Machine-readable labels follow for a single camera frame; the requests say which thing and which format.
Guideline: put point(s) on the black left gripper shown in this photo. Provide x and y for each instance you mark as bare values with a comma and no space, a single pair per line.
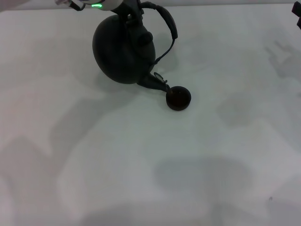
127,5

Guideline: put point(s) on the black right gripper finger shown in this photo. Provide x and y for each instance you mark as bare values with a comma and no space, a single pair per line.
297,13

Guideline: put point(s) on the small dark teacup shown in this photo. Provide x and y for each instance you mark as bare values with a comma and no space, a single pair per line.
179,100

